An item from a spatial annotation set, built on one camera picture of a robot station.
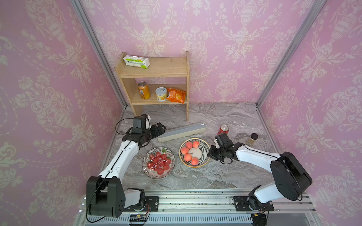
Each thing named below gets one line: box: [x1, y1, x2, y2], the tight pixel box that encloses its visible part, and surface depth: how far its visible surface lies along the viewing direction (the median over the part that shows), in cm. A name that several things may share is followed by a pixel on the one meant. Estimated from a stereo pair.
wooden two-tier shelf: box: [115, 50, 191, 122], surface depth 83 cm
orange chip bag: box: [166, 87, 187, 105], surface depth 93 cm
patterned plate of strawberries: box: [141, 146, 176, 180], surface depth 87 cm
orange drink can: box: [137, 80, 151, 100], surface depth 91 cm
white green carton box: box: [123, 55, 151, 69], surface depth 81 cm
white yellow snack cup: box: [155, 86, 168, 102], surface depth 94 cm
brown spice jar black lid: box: [245, 132, 259, 147], surface depth 92 cm
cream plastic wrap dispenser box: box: [156, 122, 207, 143], surface depth 102 cm
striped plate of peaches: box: [178, 137, 210, 169], surface depth 92 cm
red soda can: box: [217, 124, 230, 136], surface depth 94 cm
